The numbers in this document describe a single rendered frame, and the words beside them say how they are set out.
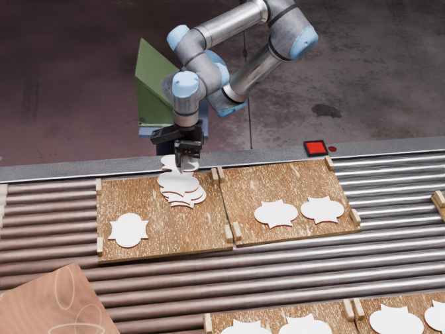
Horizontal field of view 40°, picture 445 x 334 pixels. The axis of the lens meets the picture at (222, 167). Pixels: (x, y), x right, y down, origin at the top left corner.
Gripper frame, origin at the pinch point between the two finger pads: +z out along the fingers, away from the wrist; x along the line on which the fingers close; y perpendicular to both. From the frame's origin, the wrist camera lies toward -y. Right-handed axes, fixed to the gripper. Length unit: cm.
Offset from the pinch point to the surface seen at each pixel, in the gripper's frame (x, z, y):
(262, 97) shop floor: 197, 104, 16
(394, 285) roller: -25, 12, 69
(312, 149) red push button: 32, 11, 43
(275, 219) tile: -7.4, 9.6, 32.6
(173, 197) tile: -4.4, 8.7, -1.2
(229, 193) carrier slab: 3.1, 10.6, 16.2
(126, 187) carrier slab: -0.5, 10.7, -18.1
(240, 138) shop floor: 150, 104, 6
